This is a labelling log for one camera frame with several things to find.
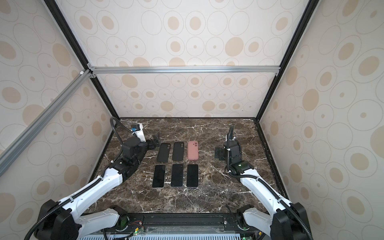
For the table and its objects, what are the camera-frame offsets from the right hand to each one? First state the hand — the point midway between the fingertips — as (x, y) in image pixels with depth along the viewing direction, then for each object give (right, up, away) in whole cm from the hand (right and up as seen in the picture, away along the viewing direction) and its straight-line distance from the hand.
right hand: (226, 146), depth 84 cm
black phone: (-19, -4, +18) cm, 27 cm away
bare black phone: (-29, -18, +5) cm, 34 cm away
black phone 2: (-30, -5, +16) cm, 34 cm away
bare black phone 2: (-20, -19, +7) cm, 29 cm away
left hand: (-38, +9, -7) cm, 39 cm away
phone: (-39, -6, +15) cm, 42 cm away
